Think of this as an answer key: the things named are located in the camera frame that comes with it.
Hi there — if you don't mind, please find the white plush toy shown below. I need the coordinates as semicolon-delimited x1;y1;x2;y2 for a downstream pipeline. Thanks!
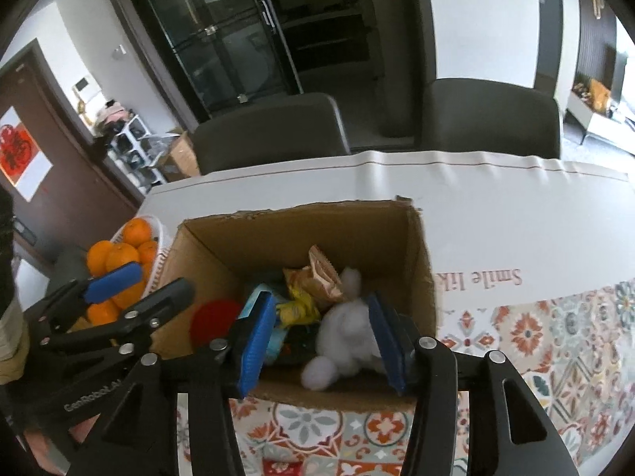
301;268;385;391

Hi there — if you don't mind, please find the yellow snack packet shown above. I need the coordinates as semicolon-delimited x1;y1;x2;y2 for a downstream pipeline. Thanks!
277;286;321;329

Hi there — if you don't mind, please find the red pompom toy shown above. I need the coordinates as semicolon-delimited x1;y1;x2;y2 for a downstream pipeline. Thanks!
189;299;242;350

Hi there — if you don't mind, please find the gold biscuit packet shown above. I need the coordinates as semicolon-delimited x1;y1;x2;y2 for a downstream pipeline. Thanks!
283;245;346;312

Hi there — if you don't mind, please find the orange left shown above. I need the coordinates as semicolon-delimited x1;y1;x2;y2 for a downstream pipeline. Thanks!
86;241;114;277

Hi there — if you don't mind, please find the orange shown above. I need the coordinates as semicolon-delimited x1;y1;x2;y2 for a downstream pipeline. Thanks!
106;243;140;273
121;217;153;248
137;240;158;264
86;241;114;277

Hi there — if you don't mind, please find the grey side chair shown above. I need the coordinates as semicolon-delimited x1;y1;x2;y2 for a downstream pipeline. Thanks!
45;245;90;296

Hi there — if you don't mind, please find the orange front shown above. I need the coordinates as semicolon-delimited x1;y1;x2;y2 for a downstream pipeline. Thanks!
106;243;140;273

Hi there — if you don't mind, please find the orange back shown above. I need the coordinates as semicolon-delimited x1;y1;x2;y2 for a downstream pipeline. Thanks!
137;240;158;264

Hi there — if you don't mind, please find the orange right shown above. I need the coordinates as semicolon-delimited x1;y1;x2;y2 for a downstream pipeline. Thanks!
121;217;153;248

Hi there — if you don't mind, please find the white fruit basket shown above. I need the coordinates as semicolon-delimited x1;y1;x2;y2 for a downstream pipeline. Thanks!
106;215;172;309

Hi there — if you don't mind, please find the brown cardboard box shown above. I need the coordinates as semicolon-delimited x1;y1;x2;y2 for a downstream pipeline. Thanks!
148;196;444;414

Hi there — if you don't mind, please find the brown entrance door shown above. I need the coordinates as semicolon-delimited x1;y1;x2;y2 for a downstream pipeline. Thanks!
1;41;140;263

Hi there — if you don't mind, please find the white shoe shelf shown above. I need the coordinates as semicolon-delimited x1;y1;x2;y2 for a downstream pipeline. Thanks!
104;114;167;196

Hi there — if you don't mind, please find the red fu poster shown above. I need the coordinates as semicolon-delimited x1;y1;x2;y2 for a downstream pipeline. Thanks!
1;106;53;202

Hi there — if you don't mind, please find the patterned table cloth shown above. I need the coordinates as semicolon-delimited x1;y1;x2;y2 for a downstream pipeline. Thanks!
141;152;634;475

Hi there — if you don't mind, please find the white intercom panel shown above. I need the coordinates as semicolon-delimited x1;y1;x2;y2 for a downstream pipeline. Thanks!
72;74;102;104

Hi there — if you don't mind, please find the dark chair left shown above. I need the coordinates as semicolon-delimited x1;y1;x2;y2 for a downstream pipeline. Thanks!
192;92;350;175

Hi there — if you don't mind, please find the dark chair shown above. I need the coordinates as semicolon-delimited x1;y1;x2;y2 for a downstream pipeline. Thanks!
417;79;561;159
192;92;350;175

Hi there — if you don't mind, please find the dark chair right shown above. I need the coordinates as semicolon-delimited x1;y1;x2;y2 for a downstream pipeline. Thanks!
417;79;561;159

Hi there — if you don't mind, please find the dark glass cabinet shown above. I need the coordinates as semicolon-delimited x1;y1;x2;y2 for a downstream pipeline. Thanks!
111;0;425;138

